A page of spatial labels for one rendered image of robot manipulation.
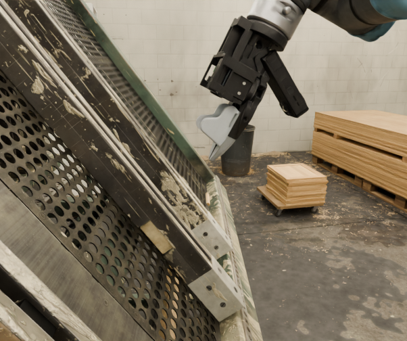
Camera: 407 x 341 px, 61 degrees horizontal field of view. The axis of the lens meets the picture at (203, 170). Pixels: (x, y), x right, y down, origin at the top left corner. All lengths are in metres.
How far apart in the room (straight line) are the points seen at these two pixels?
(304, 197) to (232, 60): 3.12
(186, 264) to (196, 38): 4.91
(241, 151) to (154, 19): 2.28
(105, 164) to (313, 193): 3.03
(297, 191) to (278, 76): 2.98
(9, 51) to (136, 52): 4.71
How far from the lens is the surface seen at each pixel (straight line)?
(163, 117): 1.69
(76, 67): 0.97
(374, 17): 0.51
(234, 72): 0.52
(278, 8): 0.55
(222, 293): 0.83
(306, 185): 3.54
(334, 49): 6.37
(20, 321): 0.33
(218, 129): 0.54
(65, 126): 0.72
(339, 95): 6.48
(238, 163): 4.70
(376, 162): 4.40
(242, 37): 0.54
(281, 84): 0.56
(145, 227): 0.75
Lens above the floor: 1.46
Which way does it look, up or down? 17 degrees down
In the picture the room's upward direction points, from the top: straight up
